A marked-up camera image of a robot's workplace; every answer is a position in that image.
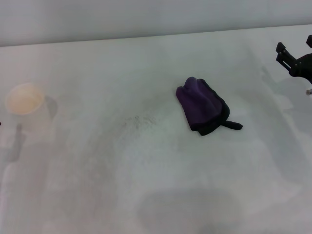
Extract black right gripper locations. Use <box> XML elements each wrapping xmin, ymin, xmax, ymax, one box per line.
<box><xmin>275</xmin><ymin>35</ymin><xmax>312</xmax><ymax>85</ymax></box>

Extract white paper cup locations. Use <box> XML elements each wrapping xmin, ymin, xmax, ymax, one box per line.
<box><xmin>4</xmin><ymin>82</ymin><xmax>58</xmax><ymax>130</ymax></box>

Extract purple rag with black trim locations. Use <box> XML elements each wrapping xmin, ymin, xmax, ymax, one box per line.
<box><xmin>175</xmin><ymin>76</ymin><xmax>243</xmax><ymax>137</ymax></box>

